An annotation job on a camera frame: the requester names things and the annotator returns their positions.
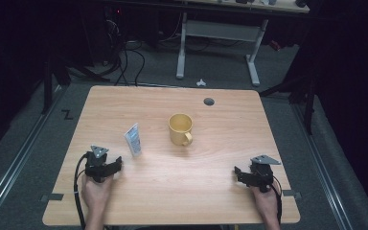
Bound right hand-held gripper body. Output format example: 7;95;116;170
248;154;283;194

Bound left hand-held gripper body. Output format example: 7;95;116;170
83;145;116;184

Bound person's left hand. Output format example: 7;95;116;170
80;173;115;213

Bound person's right hand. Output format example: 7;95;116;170
249;184;283;219

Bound grey tape strip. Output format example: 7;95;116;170
39;193;65;203
282;189;303;201

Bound yellow mug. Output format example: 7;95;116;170
168;113;194;148

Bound black metal stand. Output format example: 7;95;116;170
40;52;111;116
258;60;319;136

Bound red object under desk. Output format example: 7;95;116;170
269;39;283;52

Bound dark computer tower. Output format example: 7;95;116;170
103;3;127;66

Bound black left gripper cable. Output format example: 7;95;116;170
73;152;90;230

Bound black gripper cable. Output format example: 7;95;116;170
73;152;90;230
270;174;284;225

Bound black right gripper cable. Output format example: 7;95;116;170
270;174;284;225

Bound metal floor rail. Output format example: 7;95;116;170
290;101;355;230
0;85;67;225

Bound black floor cables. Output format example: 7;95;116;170
103;17;147;87

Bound grey desk frame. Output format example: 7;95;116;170
175;0;311;87

